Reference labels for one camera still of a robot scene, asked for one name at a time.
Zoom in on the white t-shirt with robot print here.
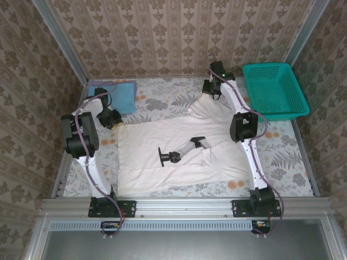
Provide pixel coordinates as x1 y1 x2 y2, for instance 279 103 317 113
117 93 252 197

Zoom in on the blue folded t-shirt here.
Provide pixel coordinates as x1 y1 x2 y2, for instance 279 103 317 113
89 83 137 116

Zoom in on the floral table cloth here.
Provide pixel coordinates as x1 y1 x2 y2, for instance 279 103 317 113
62 77 315 198

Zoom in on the teal plastic basket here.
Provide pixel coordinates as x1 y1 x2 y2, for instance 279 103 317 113
242 62 311 122

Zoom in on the grey metal shelf panel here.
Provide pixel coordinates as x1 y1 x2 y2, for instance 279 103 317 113
25 219 347 260

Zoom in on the aluminium table side rail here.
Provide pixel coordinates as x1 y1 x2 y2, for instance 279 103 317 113
51 80 90 200
291 119 321 198

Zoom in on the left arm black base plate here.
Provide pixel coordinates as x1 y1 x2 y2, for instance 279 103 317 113
88 199 137 218

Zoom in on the aluminium frame post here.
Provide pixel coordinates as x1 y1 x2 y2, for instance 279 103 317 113
31 0 90 85
286 0 330 66

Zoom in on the aluminium mounting rail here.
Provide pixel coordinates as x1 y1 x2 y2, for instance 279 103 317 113
40 197 333 219

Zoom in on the white slotted cable duct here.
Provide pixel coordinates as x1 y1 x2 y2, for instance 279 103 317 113
50 219 272 230

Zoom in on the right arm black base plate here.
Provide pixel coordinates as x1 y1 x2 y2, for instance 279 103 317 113
232 199 282 218

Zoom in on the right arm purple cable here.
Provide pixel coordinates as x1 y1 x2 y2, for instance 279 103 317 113
208 54 285 241

